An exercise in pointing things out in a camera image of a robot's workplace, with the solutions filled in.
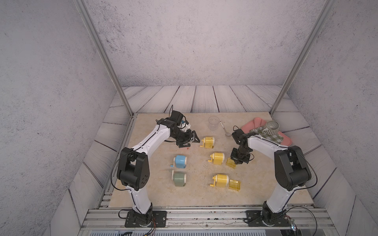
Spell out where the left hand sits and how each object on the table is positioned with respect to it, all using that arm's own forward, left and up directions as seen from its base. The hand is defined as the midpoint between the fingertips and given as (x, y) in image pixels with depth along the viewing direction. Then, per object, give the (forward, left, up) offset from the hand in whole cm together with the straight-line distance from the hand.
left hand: (197, 142), depth 84 cm
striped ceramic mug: (+20, -54, -13) cm, 59 cm away
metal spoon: (+18, -22, -15) cm, 32 cm away
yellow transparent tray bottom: (-18, -21, -17) cm, 32 cm away
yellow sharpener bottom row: (-18, -11, -10) cm, 23 cm away
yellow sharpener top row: (+7, -7, -10) cm, 14 cm away
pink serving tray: (+28, -46, -16) cm, 56 cm away
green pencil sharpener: (-17, +10, -9) cm, 21 cm away
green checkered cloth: (+13, -56, -15) cm, 60 cm away
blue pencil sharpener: (-6, +11, -10) cm, 16 cm away
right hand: (-5, -23, -13) cm, 27 cm away
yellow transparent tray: (-5, -20, -15) cm, 26 cm away
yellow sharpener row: (-5, -11, -9) cm, 15 cm away
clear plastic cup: (+27, -13, -12) cm, 33 cm away
